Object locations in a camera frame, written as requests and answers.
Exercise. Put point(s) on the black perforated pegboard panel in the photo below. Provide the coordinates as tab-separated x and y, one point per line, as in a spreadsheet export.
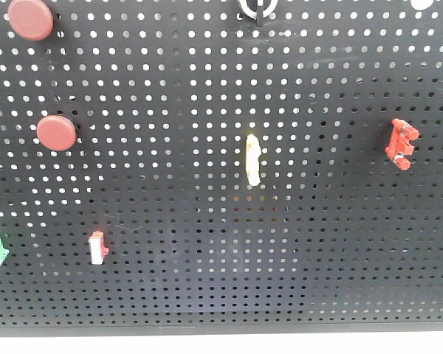
163	95

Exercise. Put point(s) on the lower red mushroom button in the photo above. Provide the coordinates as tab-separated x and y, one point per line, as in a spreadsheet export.
56	132

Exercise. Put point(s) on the upper red mushroom button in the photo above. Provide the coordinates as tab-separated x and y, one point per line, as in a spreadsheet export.
30	19

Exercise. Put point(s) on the yellow toggle switch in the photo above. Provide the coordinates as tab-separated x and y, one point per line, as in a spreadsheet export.
252	165

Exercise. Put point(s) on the white rotary knob switch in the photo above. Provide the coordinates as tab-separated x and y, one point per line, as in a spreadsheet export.
258	12

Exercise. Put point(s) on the red toggle switch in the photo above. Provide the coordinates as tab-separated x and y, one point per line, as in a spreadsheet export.
399	146

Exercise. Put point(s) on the small red white switch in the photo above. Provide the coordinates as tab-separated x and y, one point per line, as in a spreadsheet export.
98	250

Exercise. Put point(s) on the red mushroom button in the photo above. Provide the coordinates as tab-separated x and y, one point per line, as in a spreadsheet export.
56	132
30	19

